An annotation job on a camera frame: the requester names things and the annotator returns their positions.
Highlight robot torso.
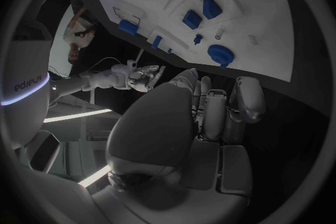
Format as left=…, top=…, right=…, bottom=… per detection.
left=0, top=20, right=54, bottom=148

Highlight white cable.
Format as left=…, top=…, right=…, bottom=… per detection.
left=68, top=57, right=123, bottom=78

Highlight blue rounded block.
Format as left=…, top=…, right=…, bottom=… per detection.
left=202, top=0, right=223, bottom=20

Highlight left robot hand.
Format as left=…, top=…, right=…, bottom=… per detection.
left=91, top=68, right=267, bottom=224

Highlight blue gear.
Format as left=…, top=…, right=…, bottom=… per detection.
left=206, top=44, right=235, bottom=70

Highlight blue short cylinder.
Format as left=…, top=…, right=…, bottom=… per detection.
left=150, top=35, right=164, bottom=50

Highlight blue rectangular block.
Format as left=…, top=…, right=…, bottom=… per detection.
left=181, top=10, right=203, bottom=30

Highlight person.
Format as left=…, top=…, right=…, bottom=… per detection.
left=62, top=3, right=99, bottom=66

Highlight pale short cylinder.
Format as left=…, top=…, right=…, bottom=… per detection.
left=214, top=27, right=226, bottom=41

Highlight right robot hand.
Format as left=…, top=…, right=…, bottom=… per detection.
left=127, top=64, right=167, bottom=94

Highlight blue plug block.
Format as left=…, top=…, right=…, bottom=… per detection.
left=116, top=19, right=140, bottom=37

